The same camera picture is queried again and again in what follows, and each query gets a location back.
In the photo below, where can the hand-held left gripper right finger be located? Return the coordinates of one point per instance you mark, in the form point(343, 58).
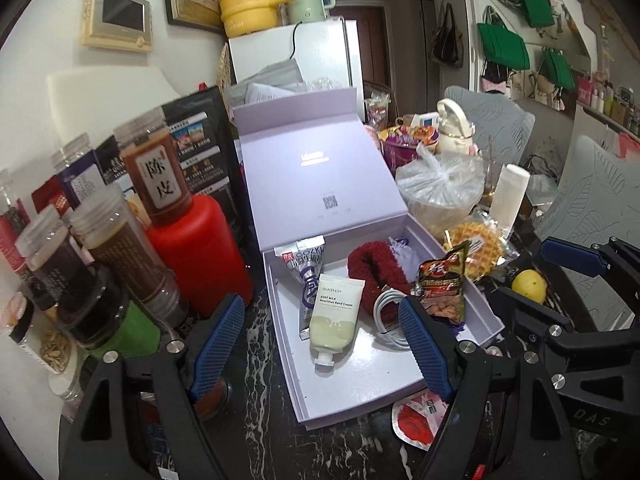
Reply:
point(425, 355)

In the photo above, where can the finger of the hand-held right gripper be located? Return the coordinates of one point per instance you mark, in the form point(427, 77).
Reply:
point(570, 256)
point(540, 322)

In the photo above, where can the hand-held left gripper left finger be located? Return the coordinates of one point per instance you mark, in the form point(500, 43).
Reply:
point(215, 345)

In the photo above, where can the peanut snack packet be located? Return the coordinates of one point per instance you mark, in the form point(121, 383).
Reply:
point(442, 285)

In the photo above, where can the cream hand cream tube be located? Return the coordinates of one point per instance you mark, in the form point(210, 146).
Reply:
point(332, 325)

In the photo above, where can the purple satin sachet pouch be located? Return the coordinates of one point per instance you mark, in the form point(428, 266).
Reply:
point(402, 260)

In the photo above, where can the red fluffy scrunchie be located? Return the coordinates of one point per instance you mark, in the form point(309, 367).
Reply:
point(360, 270)

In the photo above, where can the grey white tube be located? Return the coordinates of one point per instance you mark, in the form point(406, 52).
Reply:
point(310, 280)

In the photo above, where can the lilac gift box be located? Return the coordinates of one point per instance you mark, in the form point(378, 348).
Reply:
point(320, 175)

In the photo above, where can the yellow lemon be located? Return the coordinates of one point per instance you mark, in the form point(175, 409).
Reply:
point(527, 285)

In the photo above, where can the red foil packet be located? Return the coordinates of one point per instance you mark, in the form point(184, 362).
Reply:
point(415, 420)

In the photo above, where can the grey leaf-print chair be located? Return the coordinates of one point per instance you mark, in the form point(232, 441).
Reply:
point(495, 115)
point(595, 195)

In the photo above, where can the white paper roll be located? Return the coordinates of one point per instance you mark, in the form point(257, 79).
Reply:
point(510, 195)

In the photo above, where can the waffle packet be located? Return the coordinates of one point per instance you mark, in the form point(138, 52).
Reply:
point(480, 245)

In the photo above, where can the red plastic bottle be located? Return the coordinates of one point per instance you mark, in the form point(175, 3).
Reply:
point(200, 250)

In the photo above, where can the tall jar brown powder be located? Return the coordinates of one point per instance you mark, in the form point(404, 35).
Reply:
point(125, 260)

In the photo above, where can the black lid jar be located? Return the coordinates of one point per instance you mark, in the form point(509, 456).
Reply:
point(95, 310)

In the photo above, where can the clear tied plastic bag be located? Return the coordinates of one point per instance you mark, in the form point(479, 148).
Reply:
point(440, 185)

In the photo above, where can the row of small bottles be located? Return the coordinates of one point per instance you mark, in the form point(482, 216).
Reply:
point(607, 97)

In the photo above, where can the brown-filled jar white label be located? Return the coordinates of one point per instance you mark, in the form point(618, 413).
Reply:
point(155, 180)

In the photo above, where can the jar dark contents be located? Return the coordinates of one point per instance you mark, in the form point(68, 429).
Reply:
point(55, 265)

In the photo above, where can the green tote bag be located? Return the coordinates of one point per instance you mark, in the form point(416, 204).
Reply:
point(502, 42)
point(557, 67)
point(535, 2)

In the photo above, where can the purple instant noodle bowl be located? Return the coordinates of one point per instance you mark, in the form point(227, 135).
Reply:
point(400, 145)

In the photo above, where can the clear jar navy label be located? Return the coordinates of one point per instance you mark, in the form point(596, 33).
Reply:
point(82, 175)

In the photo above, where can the black printed box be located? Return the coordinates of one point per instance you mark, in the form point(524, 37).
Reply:
point(200, 110)

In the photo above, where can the clear bag red print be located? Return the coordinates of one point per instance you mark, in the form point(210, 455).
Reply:
point(377, 105)

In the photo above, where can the dark hanging bag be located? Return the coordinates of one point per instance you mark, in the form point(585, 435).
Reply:
point(447, 40)

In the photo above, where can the white foam board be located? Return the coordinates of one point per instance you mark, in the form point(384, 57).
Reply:
point(110, 92)

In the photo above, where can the grey plastic bag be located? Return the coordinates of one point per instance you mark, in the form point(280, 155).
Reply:
point(280, 70)

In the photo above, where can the brown door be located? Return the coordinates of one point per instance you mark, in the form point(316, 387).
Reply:
point(375, 45)

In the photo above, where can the white refrigerator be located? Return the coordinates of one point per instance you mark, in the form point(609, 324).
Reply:
point(320, 55)

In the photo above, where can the yellow cooking pot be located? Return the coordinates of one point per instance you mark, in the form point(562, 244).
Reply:
point(247, 10)

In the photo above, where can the wall intercom panel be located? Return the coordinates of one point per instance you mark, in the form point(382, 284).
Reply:
point(120, 15)

